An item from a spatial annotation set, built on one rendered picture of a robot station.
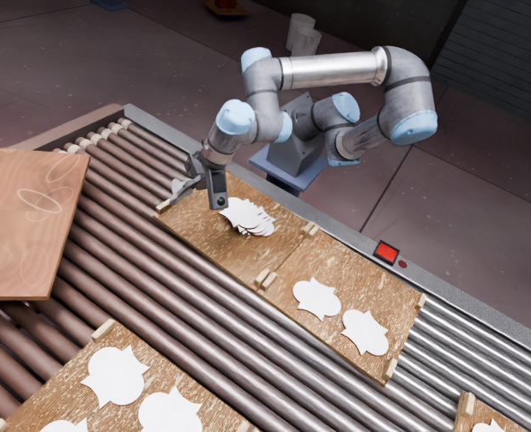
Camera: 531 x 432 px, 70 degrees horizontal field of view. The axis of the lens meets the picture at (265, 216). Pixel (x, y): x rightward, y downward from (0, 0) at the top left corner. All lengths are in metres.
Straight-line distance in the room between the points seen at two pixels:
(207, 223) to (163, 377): 0.49
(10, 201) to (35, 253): 0.20
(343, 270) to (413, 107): 0.52
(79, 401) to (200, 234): 0.54
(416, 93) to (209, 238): 0.70
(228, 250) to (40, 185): 0.55
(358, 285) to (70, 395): 0.80
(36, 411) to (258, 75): 0.86
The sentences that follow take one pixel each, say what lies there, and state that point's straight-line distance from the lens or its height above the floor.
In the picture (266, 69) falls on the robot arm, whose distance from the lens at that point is 0.94.
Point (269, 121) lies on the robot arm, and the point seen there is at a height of 1.38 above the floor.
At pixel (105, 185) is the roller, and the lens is 1.37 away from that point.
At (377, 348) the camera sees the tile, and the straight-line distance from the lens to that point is 1.11.
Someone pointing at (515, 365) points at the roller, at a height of 0.92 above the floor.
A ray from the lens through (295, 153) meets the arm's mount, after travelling 1.52.
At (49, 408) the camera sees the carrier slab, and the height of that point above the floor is 0.94.
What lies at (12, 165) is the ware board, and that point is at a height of 1.04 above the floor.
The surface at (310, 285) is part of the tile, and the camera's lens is 1.14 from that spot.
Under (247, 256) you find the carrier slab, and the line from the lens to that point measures 1.16.
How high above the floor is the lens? 1.84
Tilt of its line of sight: 45 degrees down
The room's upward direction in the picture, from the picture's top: 16 degrees clockwise
